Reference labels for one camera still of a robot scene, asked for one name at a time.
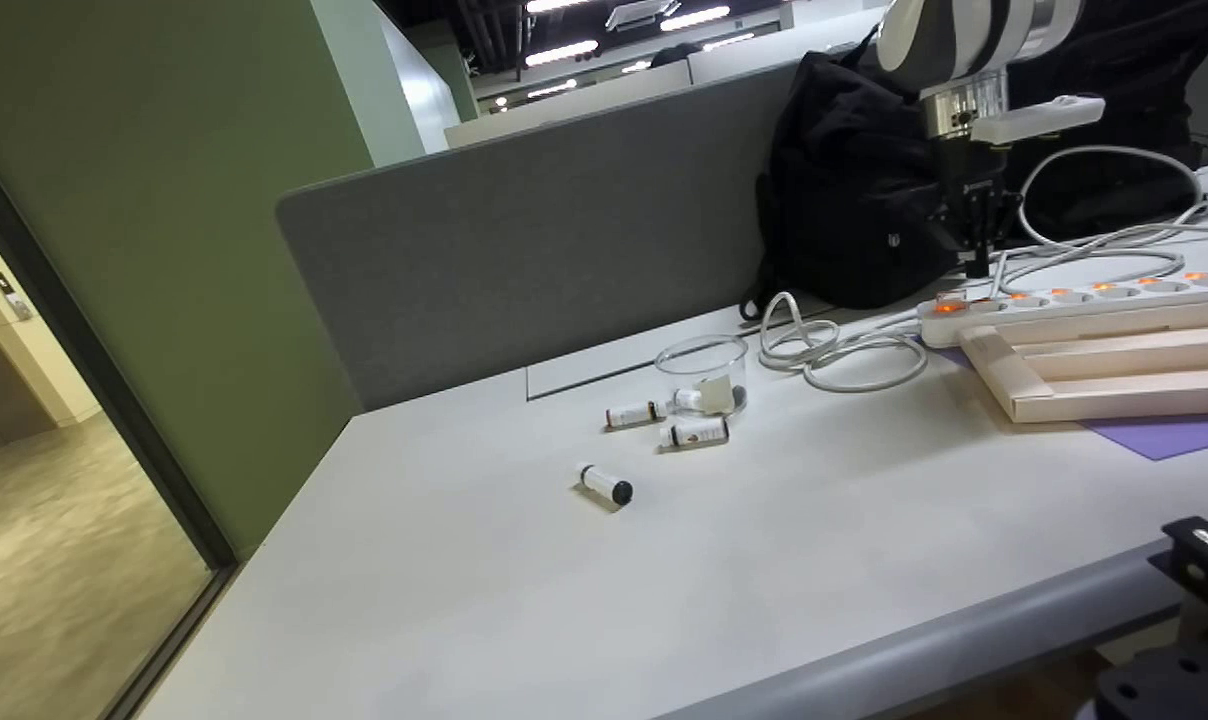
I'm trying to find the black backpack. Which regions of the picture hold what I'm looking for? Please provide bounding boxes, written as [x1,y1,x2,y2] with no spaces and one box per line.
[742,46,968,323]

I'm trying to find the purple paper sheet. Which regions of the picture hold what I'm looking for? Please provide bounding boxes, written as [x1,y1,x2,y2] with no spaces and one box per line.
[942,346,1208,462]

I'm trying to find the light wooden frame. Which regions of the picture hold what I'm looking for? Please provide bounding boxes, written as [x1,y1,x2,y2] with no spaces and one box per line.
[957,319,1208,433]

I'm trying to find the clear glass cup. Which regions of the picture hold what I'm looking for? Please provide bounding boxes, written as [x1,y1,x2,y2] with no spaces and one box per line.
[654,334,750,393]

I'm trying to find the white power strip orange switches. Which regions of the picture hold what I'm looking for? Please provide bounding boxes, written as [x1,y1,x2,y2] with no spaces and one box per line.
[918,264,1208,357]

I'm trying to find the white cylinder black end cap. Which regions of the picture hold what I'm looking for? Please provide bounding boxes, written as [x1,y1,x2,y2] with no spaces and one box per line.
[662,413,736,454]
[602,396,665,434]
[575,460,641,514]

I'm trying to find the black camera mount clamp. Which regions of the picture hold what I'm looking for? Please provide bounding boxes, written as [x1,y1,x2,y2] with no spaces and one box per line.
[1091,510,1208,720]

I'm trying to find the white power strip cable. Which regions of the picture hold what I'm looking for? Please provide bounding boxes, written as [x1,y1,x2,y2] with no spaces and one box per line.
[742,138,1208,396]

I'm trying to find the grey desk divider panel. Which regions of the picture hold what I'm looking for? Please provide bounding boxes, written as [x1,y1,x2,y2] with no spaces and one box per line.
[277,56,810,413]

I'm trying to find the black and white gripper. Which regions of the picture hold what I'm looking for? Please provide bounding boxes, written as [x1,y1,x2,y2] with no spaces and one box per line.
[918,68,1112,282]

